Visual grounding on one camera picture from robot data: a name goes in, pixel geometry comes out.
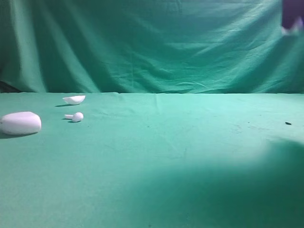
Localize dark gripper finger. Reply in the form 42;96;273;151
282;0;304;30

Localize white earbud with dark tip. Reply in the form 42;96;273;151
281;17;304;36

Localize white earbud near case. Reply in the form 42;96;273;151
65;112;84;123

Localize white earbud charging case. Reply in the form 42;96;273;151
0;112;42;135

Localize green backdrop cloth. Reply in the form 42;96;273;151
0;0;304;94

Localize green table cloth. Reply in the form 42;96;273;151
0;93;304;228

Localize white case lid piece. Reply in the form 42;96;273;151
62;95;86;105

